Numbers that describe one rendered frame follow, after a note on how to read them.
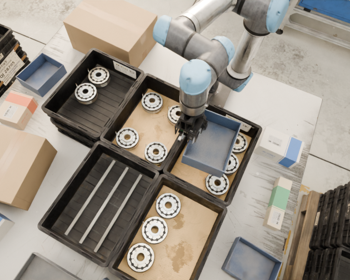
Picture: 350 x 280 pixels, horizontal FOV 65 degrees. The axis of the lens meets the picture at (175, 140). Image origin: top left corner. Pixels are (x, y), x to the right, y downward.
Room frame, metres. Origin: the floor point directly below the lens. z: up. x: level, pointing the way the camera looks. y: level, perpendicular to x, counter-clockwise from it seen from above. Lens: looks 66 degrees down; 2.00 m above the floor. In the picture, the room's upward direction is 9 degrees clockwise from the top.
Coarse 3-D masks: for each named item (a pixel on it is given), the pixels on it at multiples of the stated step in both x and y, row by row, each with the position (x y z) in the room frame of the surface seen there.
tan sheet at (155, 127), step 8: (168, 104) 0.71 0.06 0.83; (176, 104) 0.72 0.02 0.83; (136, 112) 0.64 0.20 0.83; (144, 112) 0.65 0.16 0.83; (160, 112) 0.66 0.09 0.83; (128, 120) 0.59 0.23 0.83; (136, 120) 0.60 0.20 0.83; (144, 120) 0.61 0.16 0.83; (152, 120) 0.61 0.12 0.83; (160, 120) 0.62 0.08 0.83; (136, 128) 0.56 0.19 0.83; (144, 128) 0.56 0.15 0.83; (152, 128) 0.57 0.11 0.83; (160, 128) 0.58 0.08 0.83; (168, 128) 0.58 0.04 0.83; (176, 128) 0.59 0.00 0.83; (144, 136) 0.52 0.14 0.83; (152, 136) 0.53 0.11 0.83; (160, 136) 0.54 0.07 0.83; (168, 136) 0.54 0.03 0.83; (176, 136) 0.55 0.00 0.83; (144, 144) 0.48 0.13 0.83; (168, 144) 0.50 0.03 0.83; (136, 152) 0.44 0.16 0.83
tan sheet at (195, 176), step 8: (248, 136) 0.61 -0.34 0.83; (248, 144) 0.56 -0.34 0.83; (240, 160) 0.48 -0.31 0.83; (176, 168) 0.39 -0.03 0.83; (184, 168) 0.40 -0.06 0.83; (192, 168) 0.40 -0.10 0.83; (184, 176) 0.36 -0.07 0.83; (192, 176) 0.37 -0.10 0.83; (200, 176) 0.37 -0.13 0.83; (232, 176) 0.40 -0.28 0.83; (200, 184) 0.34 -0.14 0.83; (216, 184) 0.35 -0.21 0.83
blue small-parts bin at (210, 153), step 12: (216, 120) 0.51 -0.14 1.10; (228, 120) 0.50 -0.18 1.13; (204, 132) 0.47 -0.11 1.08; (216, 132) 0.47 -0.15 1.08; (228, 132) 0.48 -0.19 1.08; (192, 144) 0.41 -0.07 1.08; (204, 144) 0.42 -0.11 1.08; (216, 144) 0.42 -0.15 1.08; (228, 144) 0.43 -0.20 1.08; (192, 156) 0.36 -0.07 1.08; (204, 156) 0.37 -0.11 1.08; (216, 156) 0.38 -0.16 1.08; (228, 156) 0.37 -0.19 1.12; (204, 168) 0.32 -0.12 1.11; (216, 168) 0.31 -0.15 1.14
